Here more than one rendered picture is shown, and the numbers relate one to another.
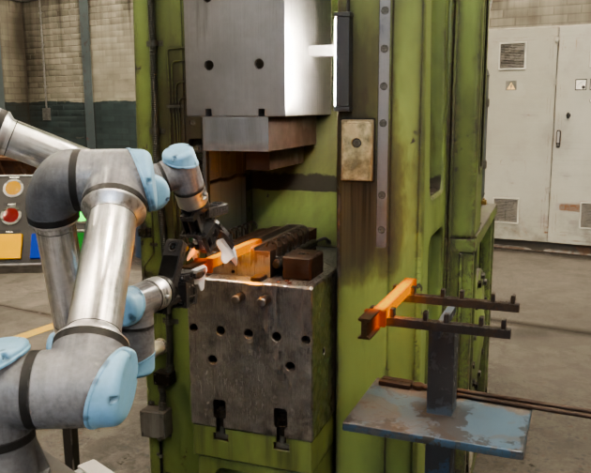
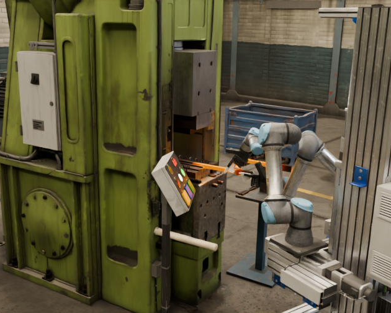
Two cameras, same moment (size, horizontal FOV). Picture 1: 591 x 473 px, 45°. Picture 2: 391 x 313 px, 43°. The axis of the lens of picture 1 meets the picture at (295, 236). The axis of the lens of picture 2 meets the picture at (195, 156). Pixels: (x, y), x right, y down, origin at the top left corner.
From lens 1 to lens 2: 3.66 m
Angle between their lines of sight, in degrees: 77
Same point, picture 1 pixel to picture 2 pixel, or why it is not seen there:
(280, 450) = (218, 238)
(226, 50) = (203, 86)
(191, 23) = (195, 76)
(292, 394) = (221, 214)
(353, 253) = (207, 157)
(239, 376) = (211, 217)
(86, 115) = not seen: outside the picture
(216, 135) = (199, 122)
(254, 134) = (208, 119)
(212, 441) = (203, 250)
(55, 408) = not seen: hidden behind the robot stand
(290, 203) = not seen: hidden behind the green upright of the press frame
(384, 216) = (213, 140)
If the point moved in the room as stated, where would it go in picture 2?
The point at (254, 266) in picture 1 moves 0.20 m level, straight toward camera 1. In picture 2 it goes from (206, 172) to (235, 174)
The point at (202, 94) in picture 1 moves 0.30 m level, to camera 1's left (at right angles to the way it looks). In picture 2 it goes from (197, 105) to (187, 114)
